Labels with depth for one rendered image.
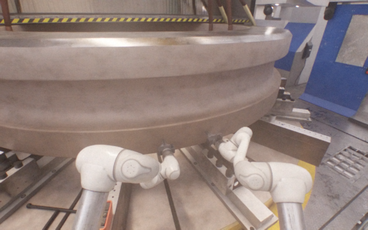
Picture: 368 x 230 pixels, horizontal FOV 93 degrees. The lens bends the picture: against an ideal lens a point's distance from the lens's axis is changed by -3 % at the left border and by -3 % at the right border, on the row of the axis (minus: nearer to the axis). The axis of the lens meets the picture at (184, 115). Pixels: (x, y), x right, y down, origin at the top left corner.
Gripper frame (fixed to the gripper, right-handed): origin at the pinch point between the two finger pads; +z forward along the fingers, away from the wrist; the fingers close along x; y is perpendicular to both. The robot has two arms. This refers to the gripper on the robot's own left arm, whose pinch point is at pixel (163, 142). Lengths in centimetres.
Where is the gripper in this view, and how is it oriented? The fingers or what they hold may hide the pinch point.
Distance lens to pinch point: 153.2
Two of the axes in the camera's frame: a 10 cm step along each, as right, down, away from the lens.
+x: -9.6, 1.2, -2.6
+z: -2.8, -4.6, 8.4
